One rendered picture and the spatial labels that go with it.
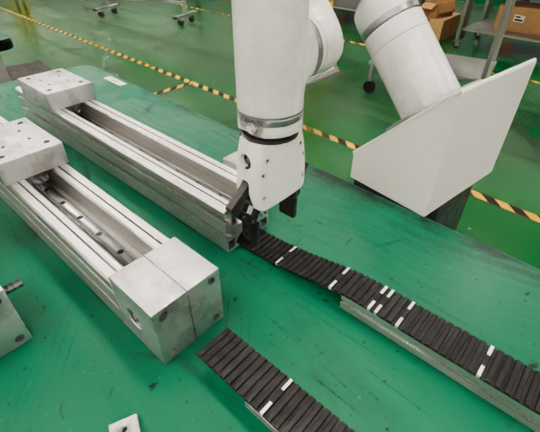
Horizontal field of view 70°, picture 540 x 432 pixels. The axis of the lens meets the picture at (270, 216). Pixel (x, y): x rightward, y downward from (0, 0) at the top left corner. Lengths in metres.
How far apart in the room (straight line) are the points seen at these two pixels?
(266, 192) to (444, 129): 0.32
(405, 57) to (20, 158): 0.70
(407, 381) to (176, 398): 0.27
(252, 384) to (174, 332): 0.11
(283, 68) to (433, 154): 0.35
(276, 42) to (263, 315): 0.35
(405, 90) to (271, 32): 0.43
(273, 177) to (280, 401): 0.27
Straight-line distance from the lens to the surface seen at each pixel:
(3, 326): 0.59
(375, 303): 0.55
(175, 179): 0.68
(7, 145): 0.82
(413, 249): 0.69
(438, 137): 0.70
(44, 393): 0.56
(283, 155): 0.51
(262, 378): 0.47
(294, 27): 0.45
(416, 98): 0.81
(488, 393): 0.54
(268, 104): 0.46
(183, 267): 0.50
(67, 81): 1.10
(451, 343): 0.54
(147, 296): 0.48
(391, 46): 0.83
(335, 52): 0.53
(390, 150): 0.76
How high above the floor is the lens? 1.22
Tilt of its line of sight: 38 degrees down
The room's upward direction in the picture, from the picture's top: straight up
